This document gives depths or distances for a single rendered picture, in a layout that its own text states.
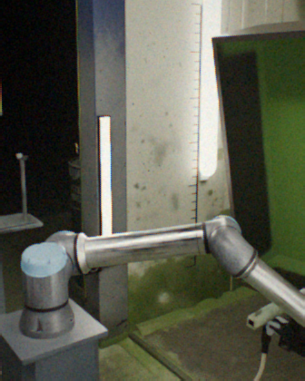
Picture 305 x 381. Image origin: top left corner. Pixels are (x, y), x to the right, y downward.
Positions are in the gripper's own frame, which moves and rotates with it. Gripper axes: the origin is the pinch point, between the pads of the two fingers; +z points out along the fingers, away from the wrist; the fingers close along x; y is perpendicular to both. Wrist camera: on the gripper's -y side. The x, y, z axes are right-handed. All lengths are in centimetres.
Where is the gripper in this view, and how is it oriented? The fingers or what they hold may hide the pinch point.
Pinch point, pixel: (267, 317)
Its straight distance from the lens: 212.9
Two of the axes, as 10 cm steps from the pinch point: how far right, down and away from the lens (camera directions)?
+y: -0.3, 9.4, 3.4
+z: -6.7, -2.7, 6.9
